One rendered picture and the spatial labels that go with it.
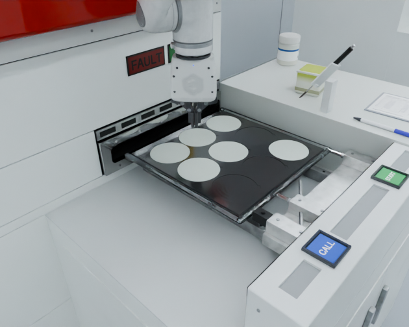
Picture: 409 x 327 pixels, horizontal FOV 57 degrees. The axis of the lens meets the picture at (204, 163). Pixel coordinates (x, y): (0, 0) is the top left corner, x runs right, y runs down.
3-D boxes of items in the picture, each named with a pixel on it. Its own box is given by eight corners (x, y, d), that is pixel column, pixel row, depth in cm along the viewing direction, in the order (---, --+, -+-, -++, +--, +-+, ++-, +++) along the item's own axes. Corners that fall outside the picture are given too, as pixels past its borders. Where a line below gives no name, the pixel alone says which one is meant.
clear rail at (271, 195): (234, 223, 74) (235, 218, 73) (327, 150, 97) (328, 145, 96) (240, 227, 73) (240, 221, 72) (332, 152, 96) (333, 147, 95)
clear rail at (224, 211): (123, 157, 94) (123, 153, 94) (128, 156, 95) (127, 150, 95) (240, 227, 73) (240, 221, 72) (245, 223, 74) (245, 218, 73)
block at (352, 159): (341, 163, 93) (343, 153, 92) (347, 158, 95) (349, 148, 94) (372, 176, 89) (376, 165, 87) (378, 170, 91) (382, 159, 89)
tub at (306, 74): (293, 92, 109) (296, 69, 105) (302, 84, 114) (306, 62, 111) (318, 98, 106) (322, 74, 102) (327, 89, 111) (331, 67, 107)
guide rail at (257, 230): (143, 170, 102) (141, 160, 100) (148, 167, 103) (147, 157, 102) (306, 267, 74) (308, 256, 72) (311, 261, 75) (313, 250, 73)
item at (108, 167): (102, 174, 96) (96, 141, 91) (216, 117, 123) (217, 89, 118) (106, 176, 95) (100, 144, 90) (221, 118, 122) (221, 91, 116)
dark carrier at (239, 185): (131, 155, 94) (131, 153, 94) (221, 111, 115) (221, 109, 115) (239, 217, 75) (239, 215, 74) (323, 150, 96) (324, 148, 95)
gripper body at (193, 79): (167, 53, 77) (170, 104, 83) (217, 54, 77) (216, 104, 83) (171, 43, 83) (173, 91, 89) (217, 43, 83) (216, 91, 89)
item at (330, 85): (306, 108, 100) (313, 58, 93) (313, 103, 103) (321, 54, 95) (327, 114, 97) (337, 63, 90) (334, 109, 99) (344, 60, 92)
